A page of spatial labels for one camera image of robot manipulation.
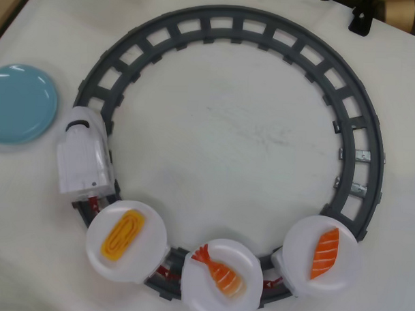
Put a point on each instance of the yellow egg sushi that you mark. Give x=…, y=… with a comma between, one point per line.
x=123, y=236

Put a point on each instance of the orange shrimp sushi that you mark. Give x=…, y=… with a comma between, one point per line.
x=223, y=277

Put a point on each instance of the white Shinkansen toy locomotive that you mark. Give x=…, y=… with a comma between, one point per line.
x=81, y=154

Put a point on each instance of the orange salmon sushi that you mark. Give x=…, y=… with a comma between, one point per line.
x=325, y=255

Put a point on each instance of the blue round dish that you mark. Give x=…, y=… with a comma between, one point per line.
x=18, y=104

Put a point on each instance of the white round plate wagon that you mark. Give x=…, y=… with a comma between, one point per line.
x=300, y=240
x=202, y=292
x=146, y=255

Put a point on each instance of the silver tape piece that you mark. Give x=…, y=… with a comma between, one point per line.
x=362, y=155
x=359, y=189

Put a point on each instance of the grey circular toy rail track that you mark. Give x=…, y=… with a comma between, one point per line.
x=379, y=148

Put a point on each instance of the black clamp bracket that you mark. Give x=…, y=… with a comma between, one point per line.
x=362, y=24

